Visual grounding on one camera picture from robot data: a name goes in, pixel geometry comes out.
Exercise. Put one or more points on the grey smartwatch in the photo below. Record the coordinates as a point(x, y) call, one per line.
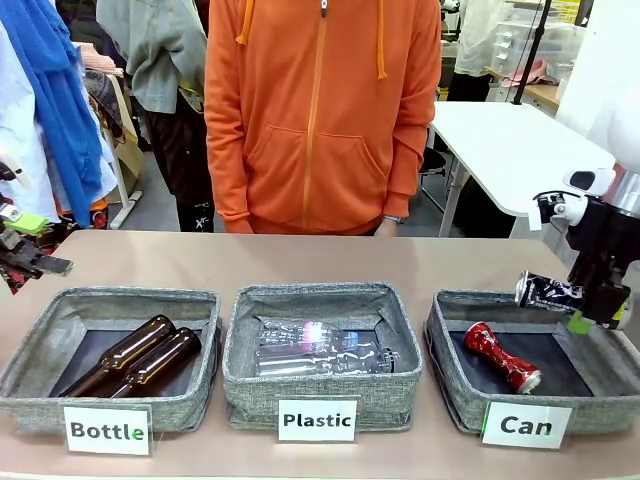
point(395, 218)

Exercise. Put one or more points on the brown cardboard sheet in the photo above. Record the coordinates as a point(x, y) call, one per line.
point(131, 160)

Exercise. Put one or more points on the brown glass bottle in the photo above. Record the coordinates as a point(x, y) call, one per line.
point(130, 350)
point(165, 357)

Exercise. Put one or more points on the black pole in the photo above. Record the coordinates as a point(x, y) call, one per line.
point(531, 55)

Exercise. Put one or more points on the clear plastic storage boxes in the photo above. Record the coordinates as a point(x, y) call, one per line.
point(515, 45)

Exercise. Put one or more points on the hanging blue cloth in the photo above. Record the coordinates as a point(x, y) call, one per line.
point(55, 100)

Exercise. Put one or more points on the person's right forearm orange sleeve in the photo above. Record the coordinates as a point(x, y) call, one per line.
point(225, 175)

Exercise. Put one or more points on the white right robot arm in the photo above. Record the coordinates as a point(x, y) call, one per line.
point(620, 125)

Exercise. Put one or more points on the orange zip hoodie torso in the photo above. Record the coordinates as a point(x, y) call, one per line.
point(320, 125)

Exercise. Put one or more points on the hanging white cloth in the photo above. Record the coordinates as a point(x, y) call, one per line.
point(20, 125)

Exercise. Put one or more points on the white table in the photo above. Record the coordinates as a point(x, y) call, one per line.
point(500, 150)

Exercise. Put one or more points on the black stool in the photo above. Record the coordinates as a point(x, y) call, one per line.
point(432, 160)

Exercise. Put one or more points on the crushed dark blue can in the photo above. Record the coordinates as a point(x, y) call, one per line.
point(545, 295)

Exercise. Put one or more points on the person's left hand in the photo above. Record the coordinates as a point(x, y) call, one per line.
point(391, 228)

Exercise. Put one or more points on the long clear plastic bottle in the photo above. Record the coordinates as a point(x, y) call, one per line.
point(310, 362)

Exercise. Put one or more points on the black trousers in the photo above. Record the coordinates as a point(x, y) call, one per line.
point(175, 165)

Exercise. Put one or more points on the white rack leg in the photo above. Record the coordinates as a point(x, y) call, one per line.
point(122, 200)

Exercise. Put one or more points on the background person white shirt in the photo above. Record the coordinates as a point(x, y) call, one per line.
point(475, 40)

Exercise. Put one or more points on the black red floral cloth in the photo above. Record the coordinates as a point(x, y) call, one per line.
point(80, 222)

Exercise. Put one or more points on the white Plastic label sign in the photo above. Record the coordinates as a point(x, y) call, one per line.
point(317, 406)

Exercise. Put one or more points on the wooden workbench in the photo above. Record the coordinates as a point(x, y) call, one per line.
point(542, 92)

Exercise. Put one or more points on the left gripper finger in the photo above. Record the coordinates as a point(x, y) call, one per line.
point(25, 223)
point(40, 265)

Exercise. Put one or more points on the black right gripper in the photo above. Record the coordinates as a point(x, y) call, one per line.
point(610, 235)

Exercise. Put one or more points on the dark patterned cloth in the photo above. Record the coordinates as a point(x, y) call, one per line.
point(102, 100)

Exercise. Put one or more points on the grey fabric basket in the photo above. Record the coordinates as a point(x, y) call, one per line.
point(450, 360)
point(250, 395)
point(30, 405)

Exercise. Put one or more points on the person's left forearm orange sleeve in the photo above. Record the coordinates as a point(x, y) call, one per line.
point(405, 175)

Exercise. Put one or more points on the white Bottle label sign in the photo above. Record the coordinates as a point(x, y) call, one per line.
point(107, 416)

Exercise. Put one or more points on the crushed red can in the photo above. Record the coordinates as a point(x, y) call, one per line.
point(495, 350)

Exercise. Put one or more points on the pink cloth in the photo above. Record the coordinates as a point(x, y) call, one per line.
point(535, 72)

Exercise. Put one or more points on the white Can label sign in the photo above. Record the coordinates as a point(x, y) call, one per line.
point(525, 409)

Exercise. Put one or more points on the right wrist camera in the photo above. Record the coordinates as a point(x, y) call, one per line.
point(555, 205)

